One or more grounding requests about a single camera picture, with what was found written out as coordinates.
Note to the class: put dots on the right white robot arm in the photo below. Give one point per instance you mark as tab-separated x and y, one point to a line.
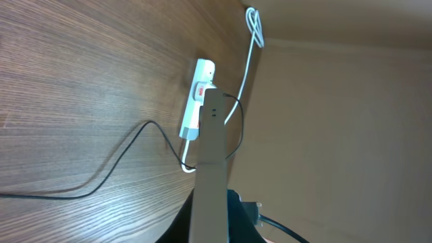
252	210

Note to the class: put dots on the white power strip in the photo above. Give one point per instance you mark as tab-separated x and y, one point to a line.
202	80

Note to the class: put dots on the white charger plug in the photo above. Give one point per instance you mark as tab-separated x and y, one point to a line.
200	89

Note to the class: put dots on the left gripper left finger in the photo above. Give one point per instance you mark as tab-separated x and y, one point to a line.
178	231

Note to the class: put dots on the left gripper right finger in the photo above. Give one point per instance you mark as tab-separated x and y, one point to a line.
240	227

